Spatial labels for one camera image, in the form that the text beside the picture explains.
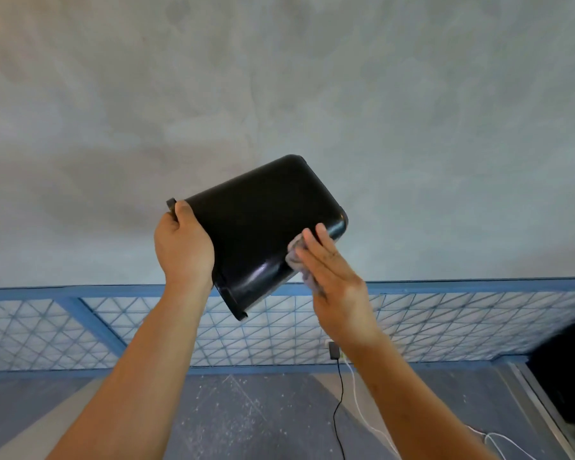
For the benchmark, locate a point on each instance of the person's right fingers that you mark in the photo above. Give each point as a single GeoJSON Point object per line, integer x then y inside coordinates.
{"type": "Point", "coordinates": [318, 251]}

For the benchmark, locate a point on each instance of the person's right hand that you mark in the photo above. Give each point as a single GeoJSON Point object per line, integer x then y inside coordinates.
{"type": "Point", "coordinates": [338, 282]}

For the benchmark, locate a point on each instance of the blue metal mesh fence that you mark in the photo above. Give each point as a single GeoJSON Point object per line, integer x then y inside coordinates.
{"type": "Point", "coordinates": [460, 320]}

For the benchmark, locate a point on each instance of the white wall socket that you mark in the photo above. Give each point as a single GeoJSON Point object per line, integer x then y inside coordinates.
{"type": "Point", "coordinates": [329, 343]}

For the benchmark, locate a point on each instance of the person's left hand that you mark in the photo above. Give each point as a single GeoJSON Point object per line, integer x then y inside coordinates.
{"type": "Point", "coordinates": [184, 249]}

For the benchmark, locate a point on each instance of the black power adapter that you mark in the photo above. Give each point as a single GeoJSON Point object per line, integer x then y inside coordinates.
{"type": "Point", "coordinates": [334, 350]}

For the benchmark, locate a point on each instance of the black plastic bin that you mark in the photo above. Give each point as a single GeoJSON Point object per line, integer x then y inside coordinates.
{"type": "Point", "coordinates": [268, 225]}

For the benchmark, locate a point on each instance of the person's left forearm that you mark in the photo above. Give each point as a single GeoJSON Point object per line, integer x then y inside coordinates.
{"type": "Point", "coordinates": [134, 373]}

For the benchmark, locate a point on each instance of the black box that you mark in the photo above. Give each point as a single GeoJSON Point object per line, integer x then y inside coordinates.
{"type": "Point", "coordinates": [568, 373]}

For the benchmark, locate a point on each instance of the grey cleaning cloth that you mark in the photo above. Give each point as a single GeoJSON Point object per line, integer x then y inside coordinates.
{"type": "Point", "coordinates": [296, 256]}

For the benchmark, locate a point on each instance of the person's right forearm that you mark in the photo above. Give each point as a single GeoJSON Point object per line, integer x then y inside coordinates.
{"type": "Point", "coordinates": [407, 397]}

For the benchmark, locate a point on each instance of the person's left thumb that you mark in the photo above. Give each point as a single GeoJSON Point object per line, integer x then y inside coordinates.
{"type": "Point", "coordinates": [183, 213]}

